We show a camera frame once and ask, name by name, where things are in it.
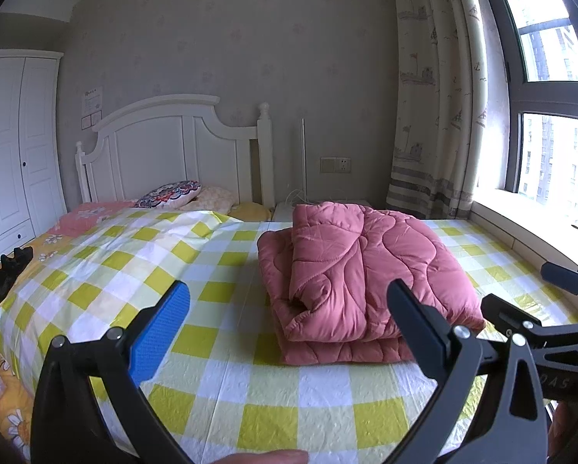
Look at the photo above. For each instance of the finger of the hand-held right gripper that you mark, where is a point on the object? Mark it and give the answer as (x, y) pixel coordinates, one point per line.
(501, 309)
(566, 275)

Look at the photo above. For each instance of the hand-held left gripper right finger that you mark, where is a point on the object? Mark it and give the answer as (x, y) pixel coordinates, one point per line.
(417, 321)

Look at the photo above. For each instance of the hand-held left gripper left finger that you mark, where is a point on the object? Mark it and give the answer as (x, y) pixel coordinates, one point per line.
(159, 333)

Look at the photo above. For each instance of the pink quilted jacket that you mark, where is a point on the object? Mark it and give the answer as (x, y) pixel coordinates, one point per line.
(366, 275)

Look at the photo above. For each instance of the person's left hand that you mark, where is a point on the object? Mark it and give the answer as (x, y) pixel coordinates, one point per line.
(265, 457)

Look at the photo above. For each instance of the beige window sill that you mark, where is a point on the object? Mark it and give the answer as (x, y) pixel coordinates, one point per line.
(521, 222)

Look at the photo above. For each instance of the yellow checked bed sheet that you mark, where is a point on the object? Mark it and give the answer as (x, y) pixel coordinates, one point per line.
(221, 396)

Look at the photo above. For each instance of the dark framed window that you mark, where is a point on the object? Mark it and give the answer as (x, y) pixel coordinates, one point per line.
(554, 154)

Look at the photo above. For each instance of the patterned pillow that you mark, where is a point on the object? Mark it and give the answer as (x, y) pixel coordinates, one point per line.
(168, 193)

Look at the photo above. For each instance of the cream pillow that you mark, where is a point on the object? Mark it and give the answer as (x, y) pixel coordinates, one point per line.
(216, 198)

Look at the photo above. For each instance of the yellow pillow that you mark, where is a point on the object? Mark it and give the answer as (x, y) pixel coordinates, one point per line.
(250, 211)

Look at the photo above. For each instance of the black garment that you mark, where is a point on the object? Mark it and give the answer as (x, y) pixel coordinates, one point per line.
(4, 280)

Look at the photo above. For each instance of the white wooden headboard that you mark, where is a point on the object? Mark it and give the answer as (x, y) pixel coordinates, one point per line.
(149, 150)

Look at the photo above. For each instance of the white wardrobe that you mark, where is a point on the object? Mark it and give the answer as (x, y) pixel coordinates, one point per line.
(13, 154)

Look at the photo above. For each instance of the printed beige curtain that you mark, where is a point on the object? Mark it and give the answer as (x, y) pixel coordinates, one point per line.
(434, 82)

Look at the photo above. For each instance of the wall socket panel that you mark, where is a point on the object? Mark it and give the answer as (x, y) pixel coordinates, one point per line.
(336, 165)

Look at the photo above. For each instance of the paper wall notice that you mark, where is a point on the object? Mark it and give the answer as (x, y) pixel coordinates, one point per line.
(92, 104)

